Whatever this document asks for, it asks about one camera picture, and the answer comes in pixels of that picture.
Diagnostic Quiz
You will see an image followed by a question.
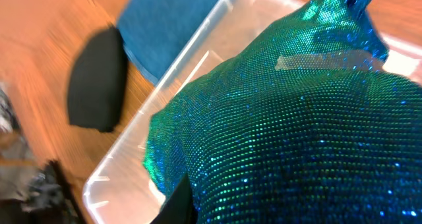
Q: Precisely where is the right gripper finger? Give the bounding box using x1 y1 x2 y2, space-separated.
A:
151 174 198 224

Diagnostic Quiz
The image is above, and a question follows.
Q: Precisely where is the sparkly blue green fabric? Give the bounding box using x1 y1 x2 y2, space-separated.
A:
143 0 421 223

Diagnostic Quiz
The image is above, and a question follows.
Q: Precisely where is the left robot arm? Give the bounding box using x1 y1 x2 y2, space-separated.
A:
1 82 86 224

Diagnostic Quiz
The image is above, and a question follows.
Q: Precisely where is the clear plastic storage bin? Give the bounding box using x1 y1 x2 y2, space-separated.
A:
84 0 421 223

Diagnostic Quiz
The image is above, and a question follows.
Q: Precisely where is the black cloth left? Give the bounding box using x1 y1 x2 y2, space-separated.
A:
67 26 128 132

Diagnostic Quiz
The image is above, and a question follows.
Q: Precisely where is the folded blue denim cloth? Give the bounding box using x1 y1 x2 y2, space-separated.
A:
117 0 218 85

